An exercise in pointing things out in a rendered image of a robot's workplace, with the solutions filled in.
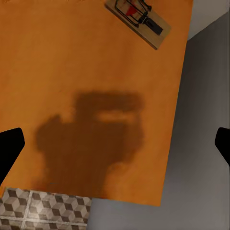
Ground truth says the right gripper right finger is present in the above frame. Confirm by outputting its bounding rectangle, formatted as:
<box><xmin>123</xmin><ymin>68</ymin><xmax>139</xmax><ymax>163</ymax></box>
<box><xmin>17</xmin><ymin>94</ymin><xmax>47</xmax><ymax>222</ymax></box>
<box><xmin>215</xmin><ymin>127</ymin><xmax>230</xmax><ymax>166</ymax></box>

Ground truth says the mousetrap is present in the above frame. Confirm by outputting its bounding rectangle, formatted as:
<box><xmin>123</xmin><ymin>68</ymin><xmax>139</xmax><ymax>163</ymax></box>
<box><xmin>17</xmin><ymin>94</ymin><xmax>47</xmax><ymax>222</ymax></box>
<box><xmin>104</xmin><ymin>0</ymin><xmax>172</xmax><ymax>50</ymax></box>

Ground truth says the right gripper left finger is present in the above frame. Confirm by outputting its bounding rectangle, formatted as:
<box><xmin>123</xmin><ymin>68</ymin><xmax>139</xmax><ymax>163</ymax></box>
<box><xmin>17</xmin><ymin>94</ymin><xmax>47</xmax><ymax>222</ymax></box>
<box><xmin>0</xmin><ymin>127</ymin><xmax>25</xmax><ymax>185</ymax></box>

